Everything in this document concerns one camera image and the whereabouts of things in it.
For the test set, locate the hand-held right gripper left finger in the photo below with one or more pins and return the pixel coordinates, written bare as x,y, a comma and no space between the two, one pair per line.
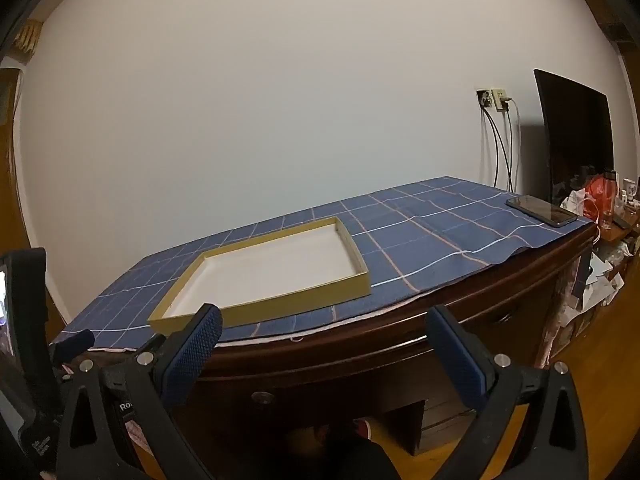
192,357

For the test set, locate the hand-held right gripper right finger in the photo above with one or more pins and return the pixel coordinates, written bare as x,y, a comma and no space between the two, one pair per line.
457,360

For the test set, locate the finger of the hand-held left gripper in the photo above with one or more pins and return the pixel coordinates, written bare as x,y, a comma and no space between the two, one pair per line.
72,346

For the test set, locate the shallow cardboard tray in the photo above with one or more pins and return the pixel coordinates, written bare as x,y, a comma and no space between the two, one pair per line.
270,275

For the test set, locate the wooden side drawer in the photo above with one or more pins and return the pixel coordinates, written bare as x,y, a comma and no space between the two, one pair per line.
500,310

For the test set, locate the dark wooden desk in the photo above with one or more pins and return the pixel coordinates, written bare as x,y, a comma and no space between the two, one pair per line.
350,355

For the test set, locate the person's dark trouser leg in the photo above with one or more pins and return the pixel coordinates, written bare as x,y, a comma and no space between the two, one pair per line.
370,460

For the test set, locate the blue plaid tablecloth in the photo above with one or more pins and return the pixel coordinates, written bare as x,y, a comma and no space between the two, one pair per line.
440,225

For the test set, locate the pile of white papers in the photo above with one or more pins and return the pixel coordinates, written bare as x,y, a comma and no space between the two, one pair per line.
600,280

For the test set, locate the black smartphone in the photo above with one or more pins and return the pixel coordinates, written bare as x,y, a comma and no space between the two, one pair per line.
545,210

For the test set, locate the wooden side table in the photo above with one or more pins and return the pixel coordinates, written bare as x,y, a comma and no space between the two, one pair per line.
620,235

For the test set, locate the red water bottle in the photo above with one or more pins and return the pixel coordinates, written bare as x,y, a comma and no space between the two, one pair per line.
606,195

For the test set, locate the white mug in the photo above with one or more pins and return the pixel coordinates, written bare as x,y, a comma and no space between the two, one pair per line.
630,189

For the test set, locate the black flat screen television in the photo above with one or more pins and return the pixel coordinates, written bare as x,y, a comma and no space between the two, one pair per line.
575,135

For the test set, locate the white wall outlet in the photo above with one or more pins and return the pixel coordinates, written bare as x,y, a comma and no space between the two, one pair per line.
500,100

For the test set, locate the dark wall outlet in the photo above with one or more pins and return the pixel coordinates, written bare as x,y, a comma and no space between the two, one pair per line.
483,97

